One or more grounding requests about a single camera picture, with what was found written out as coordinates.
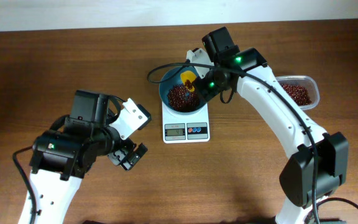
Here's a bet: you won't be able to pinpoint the yellow plastic measuring scoop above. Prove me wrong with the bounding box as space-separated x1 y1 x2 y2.
180 70 196 92

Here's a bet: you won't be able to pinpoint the red beans in bowl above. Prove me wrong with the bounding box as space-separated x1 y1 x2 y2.
167 84 200 112

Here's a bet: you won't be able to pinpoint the teal plastic bowl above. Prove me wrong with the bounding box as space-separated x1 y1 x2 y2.
159 67 207 114

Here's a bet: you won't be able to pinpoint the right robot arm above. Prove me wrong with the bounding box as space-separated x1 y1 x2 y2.
186 27 349 223

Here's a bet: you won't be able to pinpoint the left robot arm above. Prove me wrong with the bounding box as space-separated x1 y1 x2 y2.
12 90 152 223

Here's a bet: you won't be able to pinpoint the clear plastic container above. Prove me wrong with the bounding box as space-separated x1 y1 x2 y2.
276 75 320 110

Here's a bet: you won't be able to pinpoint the white digital kitchen scale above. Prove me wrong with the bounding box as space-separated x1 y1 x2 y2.
162 103 210 144

